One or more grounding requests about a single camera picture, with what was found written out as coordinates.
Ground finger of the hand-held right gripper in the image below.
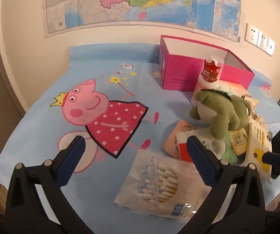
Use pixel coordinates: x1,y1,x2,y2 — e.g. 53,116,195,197
261,149,280,166

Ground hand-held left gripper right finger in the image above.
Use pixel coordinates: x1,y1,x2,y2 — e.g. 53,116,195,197
179,136,267,234

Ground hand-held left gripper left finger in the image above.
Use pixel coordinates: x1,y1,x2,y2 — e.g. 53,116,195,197
5,135,94,234

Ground cotton swab packet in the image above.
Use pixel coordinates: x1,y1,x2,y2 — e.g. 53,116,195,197
113,149,216,221

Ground yellow tissue pack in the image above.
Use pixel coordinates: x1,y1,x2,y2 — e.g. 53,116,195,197
229,128,249,156

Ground orange tissue pack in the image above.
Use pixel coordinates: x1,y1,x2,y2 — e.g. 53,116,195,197
162,120,199,158

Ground blue cartoon pig bed sheet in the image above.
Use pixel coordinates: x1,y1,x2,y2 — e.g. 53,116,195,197
0,43,280,234

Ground white packet with red label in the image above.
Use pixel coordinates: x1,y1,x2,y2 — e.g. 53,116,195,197
175,129,239,165

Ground floral pocket tissue pack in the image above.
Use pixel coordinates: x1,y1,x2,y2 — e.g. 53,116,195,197
241,91,261,114

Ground green plush toy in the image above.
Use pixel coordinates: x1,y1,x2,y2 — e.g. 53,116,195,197
189,89,253,140

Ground white and yellow packet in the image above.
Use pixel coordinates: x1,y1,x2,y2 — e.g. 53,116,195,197
244,122,273,182

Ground pink cardboard box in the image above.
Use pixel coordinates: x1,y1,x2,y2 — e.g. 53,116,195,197
158,35,255,92

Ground large pastel tissue pack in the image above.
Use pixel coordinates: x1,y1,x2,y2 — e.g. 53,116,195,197
213,82,255,98

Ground colourful wall map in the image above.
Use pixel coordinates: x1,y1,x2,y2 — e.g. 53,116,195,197
43,0,242,43

